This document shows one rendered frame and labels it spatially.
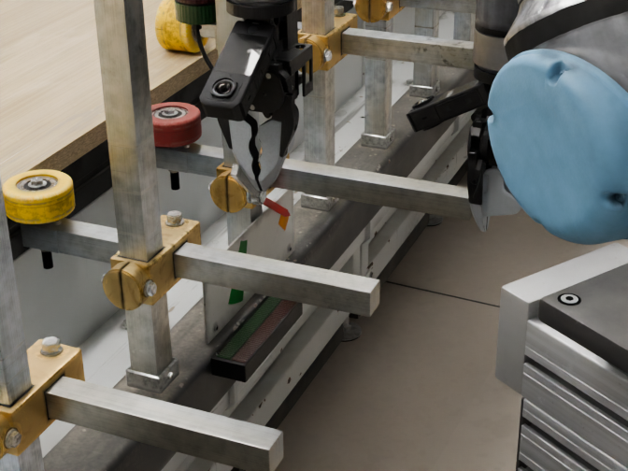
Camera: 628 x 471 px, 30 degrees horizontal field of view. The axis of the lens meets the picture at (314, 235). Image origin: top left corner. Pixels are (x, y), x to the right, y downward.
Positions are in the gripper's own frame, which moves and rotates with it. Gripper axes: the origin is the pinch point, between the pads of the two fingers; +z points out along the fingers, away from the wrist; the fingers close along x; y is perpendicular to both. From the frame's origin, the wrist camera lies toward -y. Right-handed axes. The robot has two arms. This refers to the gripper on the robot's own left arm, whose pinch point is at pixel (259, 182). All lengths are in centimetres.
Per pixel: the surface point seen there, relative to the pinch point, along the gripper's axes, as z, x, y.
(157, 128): 3.6, 22.8, 17.1
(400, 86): 32, 23, 115
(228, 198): 9.5, 10.6, 12.6
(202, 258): 7.7, 4.7, -5.2
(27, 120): 3.5, 40.1, 13.3
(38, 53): 4, 55, 37
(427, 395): 94, 9, 96
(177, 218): 5.8, 10.1, -0.9
